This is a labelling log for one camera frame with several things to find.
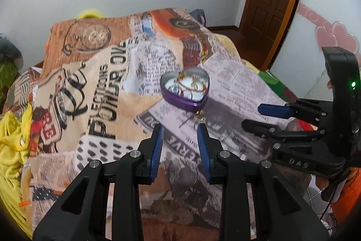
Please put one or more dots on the striped bed sheet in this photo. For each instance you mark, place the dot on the striped bed sheet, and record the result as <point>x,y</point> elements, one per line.
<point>22,85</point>

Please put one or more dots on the yellow cloth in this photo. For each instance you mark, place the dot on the yellow cloth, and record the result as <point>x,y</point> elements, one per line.
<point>14,159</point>

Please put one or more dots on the newspaper-print blanket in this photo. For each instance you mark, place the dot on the newspaper-print blanket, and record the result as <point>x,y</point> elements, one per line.
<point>112,74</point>

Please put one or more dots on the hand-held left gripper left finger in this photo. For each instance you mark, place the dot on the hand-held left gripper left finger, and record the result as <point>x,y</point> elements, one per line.
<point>156,153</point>

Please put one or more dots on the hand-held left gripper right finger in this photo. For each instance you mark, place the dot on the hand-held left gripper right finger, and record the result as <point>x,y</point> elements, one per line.
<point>204,153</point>

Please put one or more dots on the person's orange clothing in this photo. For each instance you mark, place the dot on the person's orange clothing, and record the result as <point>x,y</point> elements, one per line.
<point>348,195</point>

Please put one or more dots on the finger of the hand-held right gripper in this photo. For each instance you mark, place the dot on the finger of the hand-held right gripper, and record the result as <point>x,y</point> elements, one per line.
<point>275,110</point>
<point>259,128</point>

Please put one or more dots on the yellow plastic object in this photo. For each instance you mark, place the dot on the yellow plastic object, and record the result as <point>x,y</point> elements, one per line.
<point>90,13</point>

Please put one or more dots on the white heart-print wardrobe door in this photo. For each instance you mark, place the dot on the white heart-print wardrobe door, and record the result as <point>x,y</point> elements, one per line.
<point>324,9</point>

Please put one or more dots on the dark teal pillow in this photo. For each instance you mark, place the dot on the dark teal pillow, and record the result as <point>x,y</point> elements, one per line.
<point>10,50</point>

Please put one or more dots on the purple heart-shaped tin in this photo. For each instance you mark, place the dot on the purple heart-shaped tin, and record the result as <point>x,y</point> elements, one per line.
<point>183,104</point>

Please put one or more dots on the grey backpack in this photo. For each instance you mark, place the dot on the grey backpack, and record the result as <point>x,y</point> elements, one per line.
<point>201,16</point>

